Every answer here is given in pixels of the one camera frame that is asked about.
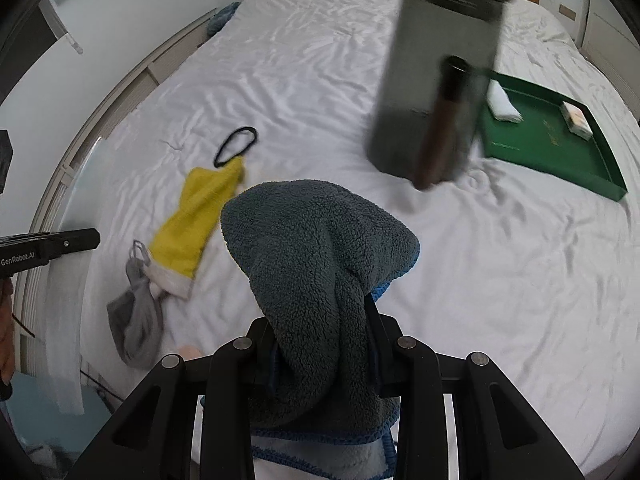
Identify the grey face mask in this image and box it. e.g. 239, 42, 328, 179
106, 240, 164, 370

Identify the yellow cloth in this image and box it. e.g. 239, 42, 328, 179
145, 157, 244, 300

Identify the dark teal blue fleece towel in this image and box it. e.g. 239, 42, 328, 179
220, 180, 420, 479

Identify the black hair band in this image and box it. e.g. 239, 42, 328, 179
213, 126, 258, 169

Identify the white textured towel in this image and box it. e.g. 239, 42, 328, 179
486, 79, 523, 124

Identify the beige white tissue pack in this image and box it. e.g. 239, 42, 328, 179
561, 102, 593, 140

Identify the person left hand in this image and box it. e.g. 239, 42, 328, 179
0, 278, 15, 385

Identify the white bed sheet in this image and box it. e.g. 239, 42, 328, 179
80, 0, 639, 479

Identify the green rectangular tray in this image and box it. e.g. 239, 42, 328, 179
478, 73, 627, 202

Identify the teal cloth on nightstand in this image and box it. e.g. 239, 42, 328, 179
206, 1, 240, 38

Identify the grey jar with brown lid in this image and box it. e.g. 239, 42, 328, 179
366, 0, 510, 190

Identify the white wardrobe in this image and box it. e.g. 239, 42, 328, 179
580, 0, 640, 122

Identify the black cable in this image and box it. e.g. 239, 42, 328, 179
12, 313, 126, 403

